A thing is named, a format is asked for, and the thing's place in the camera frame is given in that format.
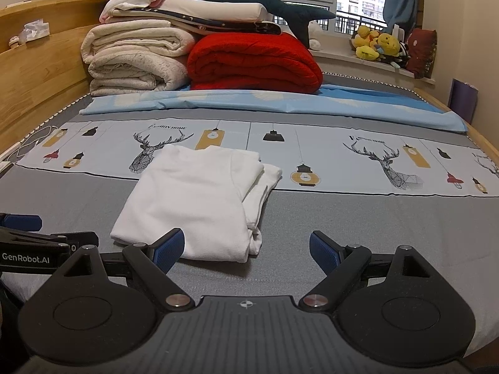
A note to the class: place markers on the small white plush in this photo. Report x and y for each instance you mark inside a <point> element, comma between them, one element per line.
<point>315,37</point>

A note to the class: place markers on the yellow bear plush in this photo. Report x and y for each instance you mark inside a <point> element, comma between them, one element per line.
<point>388,45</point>

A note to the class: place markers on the cream quilted folded blanket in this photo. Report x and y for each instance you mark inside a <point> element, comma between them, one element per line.
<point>132,41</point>

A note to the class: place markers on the small round figurine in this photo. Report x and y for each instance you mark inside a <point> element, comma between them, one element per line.
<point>14,43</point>

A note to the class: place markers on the white windowsill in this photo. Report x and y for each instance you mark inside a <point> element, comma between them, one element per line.
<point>339,60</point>

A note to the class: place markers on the black and white striped plush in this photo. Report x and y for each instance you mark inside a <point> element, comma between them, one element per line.
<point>399,56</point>

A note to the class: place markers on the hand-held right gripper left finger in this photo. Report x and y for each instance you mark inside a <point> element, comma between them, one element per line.
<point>169,249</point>

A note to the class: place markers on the grey deer-print bed sheet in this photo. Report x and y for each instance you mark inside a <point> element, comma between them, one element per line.
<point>351,222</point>

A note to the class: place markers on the white folded duvet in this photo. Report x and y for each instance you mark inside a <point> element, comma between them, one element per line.
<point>210,9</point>

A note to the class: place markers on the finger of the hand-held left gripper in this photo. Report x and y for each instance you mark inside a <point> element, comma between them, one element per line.
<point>82,239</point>
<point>21,222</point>

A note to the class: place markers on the light blue cloud-print sheet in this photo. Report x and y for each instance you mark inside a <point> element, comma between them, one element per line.
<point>273,103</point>

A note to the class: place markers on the wooden bed frame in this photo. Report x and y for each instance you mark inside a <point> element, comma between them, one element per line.
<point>39,70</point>

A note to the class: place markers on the purple paper bag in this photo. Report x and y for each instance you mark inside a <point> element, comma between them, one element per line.
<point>464,101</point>

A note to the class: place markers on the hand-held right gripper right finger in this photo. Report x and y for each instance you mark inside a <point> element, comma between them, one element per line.
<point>323,251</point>

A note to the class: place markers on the small white box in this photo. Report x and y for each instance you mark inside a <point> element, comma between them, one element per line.
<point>397,33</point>

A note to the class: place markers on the dark red cushion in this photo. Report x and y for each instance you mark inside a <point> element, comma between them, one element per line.
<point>421,52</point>

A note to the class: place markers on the white long-sleeve shirt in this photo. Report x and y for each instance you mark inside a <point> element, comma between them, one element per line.
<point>195,202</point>

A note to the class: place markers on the red folded blanket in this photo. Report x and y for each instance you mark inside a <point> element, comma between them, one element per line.
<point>253,62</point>

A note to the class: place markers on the yellow plush toy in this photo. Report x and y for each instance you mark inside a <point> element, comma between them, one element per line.
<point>364,45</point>

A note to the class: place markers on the tissue pack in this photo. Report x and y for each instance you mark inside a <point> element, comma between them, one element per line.
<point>36,31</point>

